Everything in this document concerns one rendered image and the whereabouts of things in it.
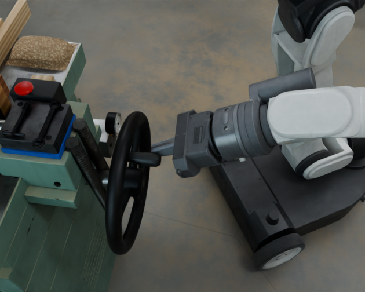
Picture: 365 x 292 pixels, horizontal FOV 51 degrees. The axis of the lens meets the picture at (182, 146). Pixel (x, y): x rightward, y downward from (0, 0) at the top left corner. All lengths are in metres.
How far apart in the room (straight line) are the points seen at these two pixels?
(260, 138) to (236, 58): 1.70
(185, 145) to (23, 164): 0.27
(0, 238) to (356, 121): 0.57
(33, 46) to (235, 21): 1.77
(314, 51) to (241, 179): 0.73
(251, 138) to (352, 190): 1.11
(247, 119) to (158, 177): 1.20
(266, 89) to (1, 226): 0.48
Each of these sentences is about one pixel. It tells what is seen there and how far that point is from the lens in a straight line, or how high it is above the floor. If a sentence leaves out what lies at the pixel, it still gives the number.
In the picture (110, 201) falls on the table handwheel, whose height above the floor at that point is 0.92.
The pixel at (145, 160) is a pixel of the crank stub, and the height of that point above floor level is 0.93.
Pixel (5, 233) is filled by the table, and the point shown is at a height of 0.88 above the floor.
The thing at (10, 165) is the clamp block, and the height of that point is 0.94.
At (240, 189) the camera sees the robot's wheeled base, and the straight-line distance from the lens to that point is 1.50.
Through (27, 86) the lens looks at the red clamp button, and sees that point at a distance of 0.70.
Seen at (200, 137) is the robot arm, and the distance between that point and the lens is 0.62.
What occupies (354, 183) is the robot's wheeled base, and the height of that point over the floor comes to 0.17.
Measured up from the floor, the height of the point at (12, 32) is 0.92.
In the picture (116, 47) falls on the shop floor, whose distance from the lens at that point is 2.34.
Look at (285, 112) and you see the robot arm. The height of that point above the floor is 1.09.
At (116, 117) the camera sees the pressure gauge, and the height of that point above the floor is 0.69.
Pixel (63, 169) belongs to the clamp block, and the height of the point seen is 0.95.
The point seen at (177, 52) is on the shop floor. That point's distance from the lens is 2.28.
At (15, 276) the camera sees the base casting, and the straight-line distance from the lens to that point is 0.80.
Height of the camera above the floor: 1.49
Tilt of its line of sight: 55 degrees down
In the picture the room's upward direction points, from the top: straight up
